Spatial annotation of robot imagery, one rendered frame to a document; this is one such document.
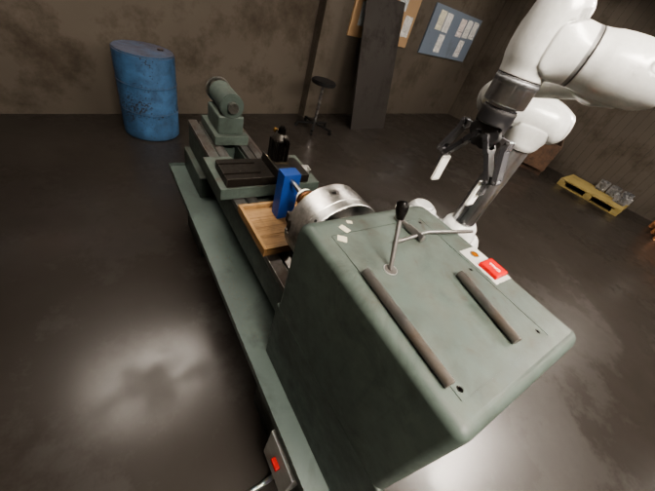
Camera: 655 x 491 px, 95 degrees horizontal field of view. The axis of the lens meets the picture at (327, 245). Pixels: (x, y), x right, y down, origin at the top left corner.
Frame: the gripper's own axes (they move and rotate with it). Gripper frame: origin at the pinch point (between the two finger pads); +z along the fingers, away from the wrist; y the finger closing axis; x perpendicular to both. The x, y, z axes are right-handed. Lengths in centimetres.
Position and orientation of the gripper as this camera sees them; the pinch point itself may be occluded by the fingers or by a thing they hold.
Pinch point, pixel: (453, 185)
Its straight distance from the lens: 86.4
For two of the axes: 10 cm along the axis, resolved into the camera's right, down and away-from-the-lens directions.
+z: -2.5, 7.3, 6.3
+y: -5.1, -6.6, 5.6
